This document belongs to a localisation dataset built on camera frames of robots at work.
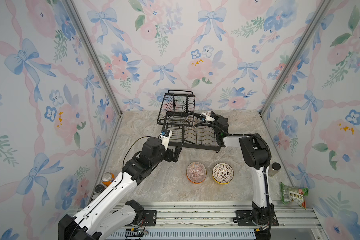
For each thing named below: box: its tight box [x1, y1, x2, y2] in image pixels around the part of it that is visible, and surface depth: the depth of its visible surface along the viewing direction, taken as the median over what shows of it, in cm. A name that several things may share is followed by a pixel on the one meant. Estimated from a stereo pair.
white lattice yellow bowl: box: [212, 162, 234, 185], surface depth 86 cm
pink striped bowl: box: [186, 161, 207, 184], surface depth 87 cm
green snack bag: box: [279, 182, 309, 210], surface depth 79 cm
